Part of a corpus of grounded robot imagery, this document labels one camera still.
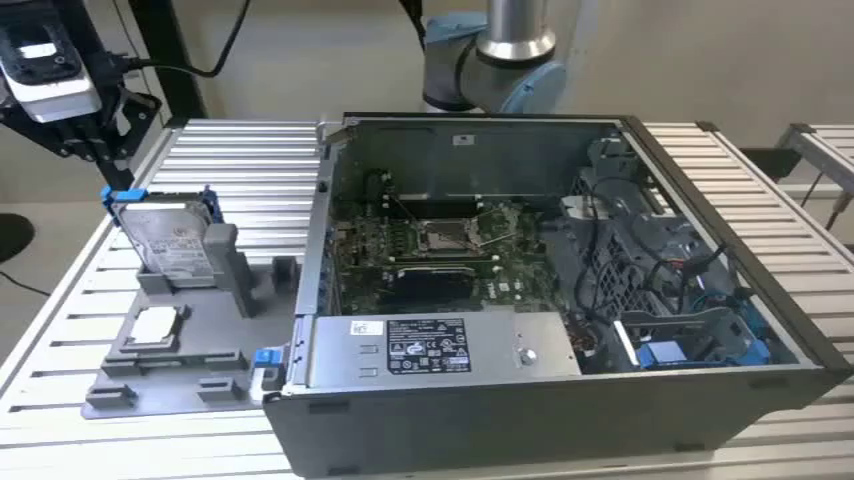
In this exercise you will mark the gray parts rack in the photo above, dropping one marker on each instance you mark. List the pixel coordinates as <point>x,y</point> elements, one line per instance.
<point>220,340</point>

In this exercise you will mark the black chair base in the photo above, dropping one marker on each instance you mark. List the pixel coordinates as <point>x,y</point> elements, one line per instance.
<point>13,235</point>

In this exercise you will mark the CPU socket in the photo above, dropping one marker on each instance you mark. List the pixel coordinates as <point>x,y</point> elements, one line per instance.
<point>443,235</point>

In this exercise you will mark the silver CPU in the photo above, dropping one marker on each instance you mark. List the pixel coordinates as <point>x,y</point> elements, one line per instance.
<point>156,325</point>

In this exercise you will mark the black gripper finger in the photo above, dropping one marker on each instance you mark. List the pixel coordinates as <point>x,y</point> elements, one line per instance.
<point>60,142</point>
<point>136,125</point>

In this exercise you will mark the black RAM slot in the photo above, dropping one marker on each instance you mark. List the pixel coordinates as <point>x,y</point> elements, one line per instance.
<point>440,259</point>

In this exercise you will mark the aluminium side table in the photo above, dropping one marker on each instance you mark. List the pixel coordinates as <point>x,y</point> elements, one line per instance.
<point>827,150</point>

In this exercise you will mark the black box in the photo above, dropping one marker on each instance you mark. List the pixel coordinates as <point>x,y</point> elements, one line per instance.
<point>767,162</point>

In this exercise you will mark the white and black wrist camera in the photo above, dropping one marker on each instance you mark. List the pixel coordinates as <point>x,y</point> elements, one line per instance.
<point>53,100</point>

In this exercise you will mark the blue plastic bracket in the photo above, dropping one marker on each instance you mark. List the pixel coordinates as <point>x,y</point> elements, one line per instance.
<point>660,356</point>

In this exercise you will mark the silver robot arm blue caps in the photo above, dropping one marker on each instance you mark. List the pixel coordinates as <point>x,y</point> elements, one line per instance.
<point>467,65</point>

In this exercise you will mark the hard disk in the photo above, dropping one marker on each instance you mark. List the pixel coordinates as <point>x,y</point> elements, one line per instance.
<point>169,240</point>

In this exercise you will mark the gray disk bay cage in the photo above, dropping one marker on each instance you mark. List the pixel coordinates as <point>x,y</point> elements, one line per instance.
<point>633,285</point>

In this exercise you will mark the black open PC case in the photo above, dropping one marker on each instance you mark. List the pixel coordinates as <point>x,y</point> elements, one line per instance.
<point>533,425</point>

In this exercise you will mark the thin metal locking lever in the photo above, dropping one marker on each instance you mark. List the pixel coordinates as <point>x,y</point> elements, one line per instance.
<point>403,207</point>

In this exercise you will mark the green motherboard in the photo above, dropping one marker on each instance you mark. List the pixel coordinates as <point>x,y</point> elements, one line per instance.
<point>527,280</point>

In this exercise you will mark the silver power supply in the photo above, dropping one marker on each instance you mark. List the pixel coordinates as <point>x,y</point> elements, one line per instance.
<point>347,360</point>

